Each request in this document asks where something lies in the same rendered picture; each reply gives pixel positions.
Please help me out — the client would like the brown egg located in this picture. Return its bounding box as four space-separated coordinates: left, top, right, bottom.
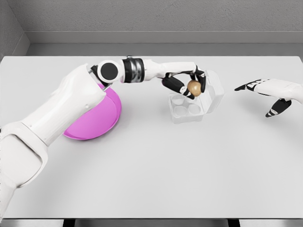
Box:
187 79 203 97

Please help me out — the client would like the pink bowl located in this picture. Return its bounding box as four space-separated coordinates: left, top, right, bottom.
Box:
62 83 122 141

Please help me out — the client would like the clear plastic egg box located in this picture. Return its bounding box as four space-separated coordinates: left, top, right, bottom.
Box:
168 69 225 125

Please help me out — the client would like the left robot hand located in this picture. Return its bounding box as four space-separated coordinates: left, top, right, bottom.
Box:
161 61 207 100

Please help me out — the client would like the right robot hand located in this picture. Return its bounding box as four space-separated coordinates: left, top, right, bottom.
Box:
234 78 302 118

